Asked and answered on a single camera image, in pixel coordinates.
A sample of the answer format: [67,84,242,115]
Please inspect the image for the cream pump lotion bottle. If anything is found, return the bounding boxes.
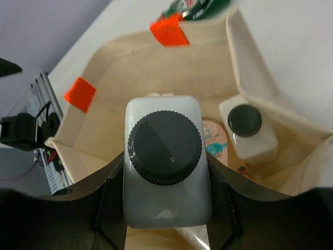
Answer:
[145,92,174,97]

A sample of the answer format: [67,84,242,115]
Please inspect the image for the cream canvas bag orange handles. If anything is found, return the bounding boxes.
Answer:
[46,8,332,249]

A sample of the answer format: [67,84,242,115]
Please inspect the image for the clear silver pouch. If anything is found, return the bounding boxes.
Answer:
[175,225,210,250]

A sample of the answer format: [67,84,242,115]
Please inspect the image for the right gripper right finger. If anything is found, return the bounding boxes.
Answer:
[207,154,332,249]

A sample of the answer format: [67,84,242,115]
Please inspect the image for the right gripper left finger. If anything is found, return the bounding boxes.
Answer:
[1,153,127,249]

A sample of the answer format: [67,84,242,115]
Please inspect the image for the white bottle black cap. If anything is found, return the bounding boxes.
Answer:
[219,95,278,165]

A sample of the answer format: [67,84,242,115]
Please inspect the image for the aluminium rail frame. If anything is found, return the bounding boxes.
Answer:
[0,71,70,196]

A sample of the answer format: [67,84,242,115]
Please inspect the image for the green dish soap bottle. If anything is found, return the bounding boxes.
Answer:
[158,0,231,21]

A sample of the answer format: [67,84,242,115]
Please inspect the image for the grey bottle black cap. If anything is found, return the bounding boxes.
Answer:
[123,95,212,229]

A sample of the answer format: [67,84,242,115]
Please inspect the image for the pink shampoo bottle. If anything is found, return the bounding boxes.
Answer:
[202,119,228,166]

